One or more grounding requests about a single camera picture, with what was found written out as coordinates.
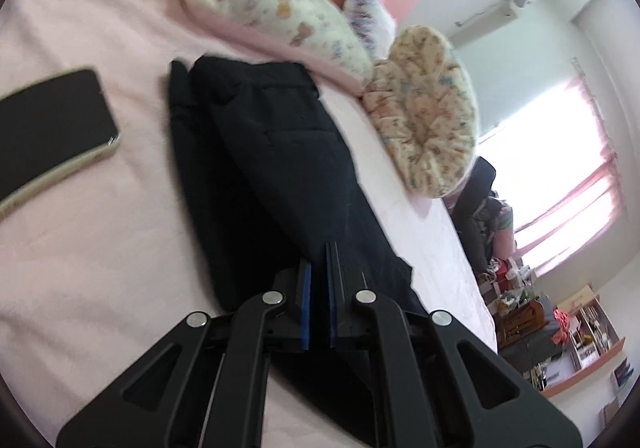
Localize black chair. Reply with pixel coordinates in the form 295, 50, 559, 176
450, 155, 501, 279

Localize clothes pile on chair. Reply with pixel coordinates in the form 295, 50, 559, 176
480, 198, 517, 259

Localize black smartphone with pale case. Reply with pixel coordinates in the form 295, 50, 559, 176
0, 68, 122, 223

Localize dark grey cabinet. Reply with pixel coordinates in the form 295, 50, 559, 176
500, 298, 568, 374

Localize black pants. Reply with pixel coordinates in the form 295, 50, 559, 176
167, 55, 430, 329

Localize round cream printed pillow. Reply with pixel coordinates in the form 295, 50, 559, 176
361, 25, 478, 201

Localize pink wooden shelf unit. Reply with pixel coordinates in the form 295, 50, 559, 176
540, 283, 626, 399

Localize brown wooden chair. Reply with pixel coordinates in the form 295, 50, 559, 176
495, 300, 546, 346

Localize red cloth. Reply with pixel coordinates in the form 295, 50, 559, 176
551, 309, 574, 345

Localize small wall shelf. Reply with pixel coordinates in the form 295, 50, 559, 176
611, 359, 637, 390

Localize pink window curtain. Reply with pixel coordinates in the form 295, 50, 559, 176
512, 72, 628, 273

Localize small white purple-print pillow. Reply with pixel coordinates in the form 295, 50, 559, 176
344, 0, 398, 61

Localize long cream printed pillow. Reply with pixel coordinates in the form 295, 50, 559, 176
172, 0, 376, 96

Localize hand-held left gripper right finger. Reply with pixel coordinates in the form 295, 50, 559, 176
325, 242, 583, 448

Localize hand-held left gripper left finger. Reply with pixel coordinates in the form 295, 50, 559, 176
56, 262, 313, 448

